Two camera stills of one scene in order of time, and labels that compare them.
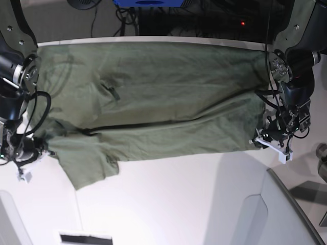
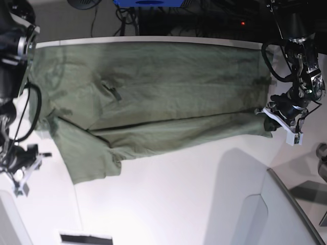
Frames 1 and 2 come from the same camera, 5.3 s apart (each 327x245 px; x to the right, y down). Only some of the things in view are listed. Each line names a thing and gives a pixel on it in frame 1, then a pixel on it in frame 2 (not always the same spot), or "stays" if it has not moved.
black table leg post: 146,21 stays
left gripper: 277,130 to 290,103
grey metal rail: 298,207 stays
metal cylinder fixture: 321,155 stays
